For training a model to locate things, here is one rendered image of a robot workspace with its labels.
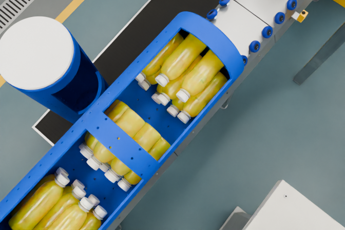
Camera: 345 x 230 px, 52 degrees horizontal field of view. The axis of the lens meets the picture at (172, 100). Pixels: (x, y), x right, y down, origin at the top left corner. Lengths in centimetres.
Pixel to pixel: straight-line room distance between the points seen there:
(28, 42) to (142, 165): 64
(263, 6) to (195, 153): 107
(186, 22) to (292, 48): 146
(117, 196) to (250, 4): 87
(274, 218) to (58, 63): 87
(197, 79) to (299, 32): 152
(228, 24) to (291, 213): 71
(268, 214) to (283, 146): 116
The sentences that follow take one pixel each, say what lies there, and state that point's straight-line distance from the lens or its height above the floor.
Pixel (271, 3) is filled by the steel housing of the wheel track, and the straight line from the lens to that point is 148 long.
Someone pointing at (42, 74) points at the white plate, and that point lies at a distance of 131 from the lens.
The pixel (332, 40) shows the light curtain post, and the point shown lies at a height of 62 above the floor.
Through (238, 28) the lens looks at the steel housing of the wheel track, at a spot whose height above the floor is 93.
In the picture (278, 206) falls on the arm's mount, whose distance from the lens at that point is 116.
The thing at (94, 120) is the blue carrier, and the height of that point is 122.
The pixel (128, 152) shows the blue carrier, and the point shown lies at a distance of 98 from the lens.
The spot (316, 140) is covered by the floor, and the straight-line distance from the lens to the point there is 234.
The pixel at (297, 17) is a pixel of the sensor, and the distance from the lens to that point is 151.
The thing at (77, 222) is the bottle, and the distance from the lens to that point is 109.
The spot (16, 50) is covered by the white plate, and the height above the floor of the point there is 104.
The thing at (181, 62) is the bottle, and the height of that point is 115.
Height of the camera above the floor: 218
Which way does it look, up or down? 75 degrees down
